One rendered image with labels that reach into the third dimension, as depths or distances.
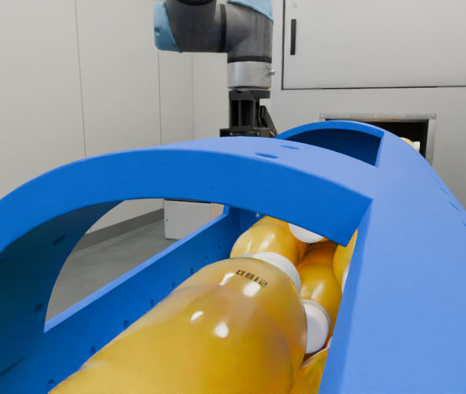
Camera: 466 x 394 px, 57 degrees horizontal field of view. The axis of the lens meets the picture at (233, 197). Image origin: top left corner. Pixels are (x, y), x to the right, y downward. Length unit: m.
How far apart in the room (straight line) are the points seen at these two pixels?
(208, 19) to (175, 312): 0.58
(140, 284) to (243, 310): 0.23
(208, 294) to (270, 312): 0.03
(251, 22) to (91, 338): 0.53
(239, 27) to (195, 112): 4.80
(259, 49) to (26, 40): 3.14
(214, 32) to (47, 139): 3.17
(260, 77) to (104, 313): 0.48
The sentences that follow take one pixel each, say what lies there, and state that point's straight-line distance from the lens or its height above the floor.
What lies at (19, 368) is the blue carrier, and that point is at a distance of 0.30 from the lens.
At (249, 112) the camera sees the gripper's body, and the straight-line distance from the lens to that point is 0.72.
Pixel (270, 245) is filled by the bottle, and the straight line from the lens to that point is 0.41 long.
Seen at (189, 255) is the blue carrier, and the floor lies 1.09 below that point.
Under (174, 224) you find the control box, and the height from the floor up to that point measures 1.03.
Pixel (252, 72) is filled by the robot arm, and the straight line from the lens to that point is 0.71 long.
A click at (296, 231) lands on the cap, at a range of 0.41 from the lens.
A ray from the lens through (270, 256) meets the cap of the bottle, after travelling 0.26.
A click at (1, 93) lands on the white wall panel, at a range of 3.57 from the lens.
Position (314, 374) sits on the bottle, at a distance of 0.20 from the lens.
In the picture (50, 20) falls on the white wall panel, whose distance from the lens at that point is 3.94.
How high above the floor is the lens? 1.24
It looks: 11 degrees down
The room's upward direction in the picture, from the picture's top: straight up
